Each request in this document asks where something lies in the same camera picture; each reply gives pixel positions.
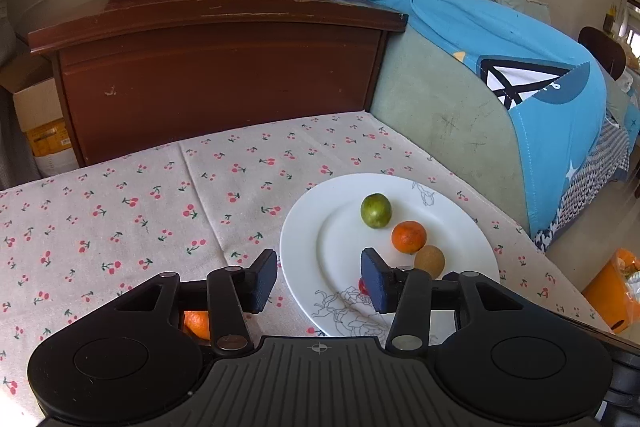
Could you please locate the brown wooden chair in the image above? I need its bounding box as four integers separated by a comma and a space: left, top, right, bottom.
578, 27, 627, 78

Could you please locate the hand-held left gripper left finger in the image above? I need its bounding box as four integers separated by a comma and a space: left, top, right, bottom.
114, 248, 279, 355

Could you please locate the dark wooden cabinet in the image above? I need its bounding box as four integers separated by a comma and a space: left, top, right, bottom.
27, 0, 408, 168

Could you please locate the orange plastic bucket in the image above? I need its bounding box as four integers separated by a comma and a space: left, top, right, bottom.
582, 248, 640, 333

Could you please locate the brown kiwi fruit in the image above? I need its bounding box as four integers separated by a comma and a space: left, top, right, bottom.
414, 245, 446, 280

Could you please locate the blue white patterned sheet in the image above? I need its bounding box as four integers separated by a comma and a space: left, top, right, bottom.
532, 117, 631, 253

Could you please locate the cherry print tablecloth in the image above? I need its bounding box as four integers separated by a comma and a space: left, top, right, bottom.
0, 109, 616, 408

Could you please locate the green citrus fruit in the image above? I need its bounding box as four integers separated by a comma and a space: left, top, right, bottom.
360, 193, 393, 229

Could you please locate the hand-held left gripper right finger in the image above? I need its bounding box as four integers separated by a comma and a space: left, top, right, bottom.
361, 247, 523, 353

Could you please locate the white plate with line drawing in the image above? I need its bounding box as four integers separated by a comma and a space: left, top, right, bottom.
279, 173, 501, 347

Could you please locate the blue printed blanket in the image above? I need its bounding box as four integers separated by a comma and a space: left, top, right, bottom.
320, 0, 608, 238

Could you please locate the cardboard box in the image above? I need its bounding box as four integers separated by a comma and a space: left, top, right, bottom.
0, 52, 78, 178

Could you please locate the green upholstered sofa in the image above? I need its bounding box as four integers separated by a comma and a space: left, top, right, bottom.
370, 27, 531, 233

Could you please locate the orange tangerine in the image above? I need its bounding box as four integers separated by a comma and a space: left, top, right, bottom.
182, 309, 211, 342
391, 221, 428, 255

